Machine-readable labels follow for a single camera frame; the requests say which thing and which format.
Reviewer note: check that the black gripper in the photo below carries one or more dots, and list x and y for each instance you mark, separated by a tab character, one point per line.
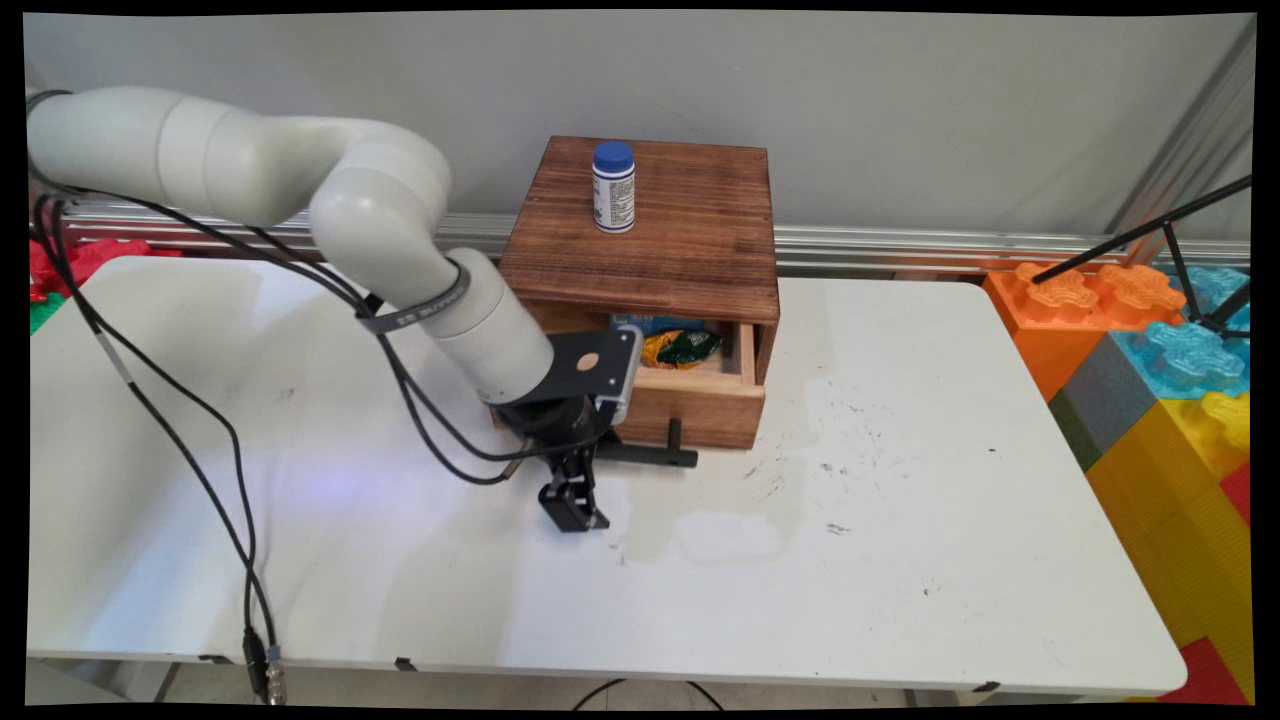
555	425

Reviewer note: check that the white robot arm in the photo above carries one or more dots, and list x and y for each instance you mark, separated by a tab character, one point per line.
250	165

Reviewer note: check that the yellow green snack bag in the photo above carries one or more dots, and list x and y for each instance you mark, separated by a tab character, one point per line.
680	348

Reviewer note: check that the blue snack bag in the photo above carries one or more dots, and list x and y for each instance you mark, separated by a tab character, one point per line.
655	324

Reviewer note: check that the wooden cabinet box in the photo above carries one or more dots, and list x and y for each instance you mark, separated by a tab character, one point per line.
680	220

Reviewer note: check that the white bottle with blue cap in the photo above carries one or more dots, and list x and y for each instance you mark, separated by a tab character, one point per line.
613	195

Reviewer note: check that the orange giant building block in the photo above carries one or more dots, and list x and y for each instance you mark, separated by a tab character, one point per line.
1050	320

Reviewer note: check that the grey giant building block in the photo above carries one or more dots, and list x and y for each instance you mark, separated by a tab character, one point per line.
1100	400

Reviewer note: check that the red plastic toy block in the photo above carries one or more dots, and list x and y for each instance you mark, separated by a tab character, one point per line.
95	258

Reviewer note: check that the green plastic toy block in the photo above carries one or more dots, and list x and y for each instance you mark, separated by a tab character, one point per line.
42	312

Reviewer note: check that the yellow giant building block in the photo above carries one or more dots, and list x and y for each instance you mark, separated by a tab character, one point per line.
1170	520

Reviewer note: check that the light blue giant block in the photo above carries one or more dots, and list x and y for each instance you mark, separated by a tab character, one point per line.
1185	355

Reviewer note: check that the red giant building block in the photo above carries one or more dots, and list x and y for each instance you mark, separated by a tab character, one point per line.
1205	675

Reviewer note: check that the black tripod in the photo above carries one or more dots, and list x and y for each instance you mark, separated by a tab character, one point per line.
1180	235

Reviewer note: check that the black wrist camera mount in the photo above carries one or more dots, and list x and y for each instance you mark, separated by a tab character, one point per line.
592	362

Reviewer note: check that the aluminium rail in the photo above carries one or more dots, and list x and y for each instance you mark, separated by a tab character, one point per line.
900	248

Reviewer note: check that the aluminium frame post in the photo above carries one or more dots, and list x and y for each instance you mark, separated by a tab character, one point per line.
1190	130

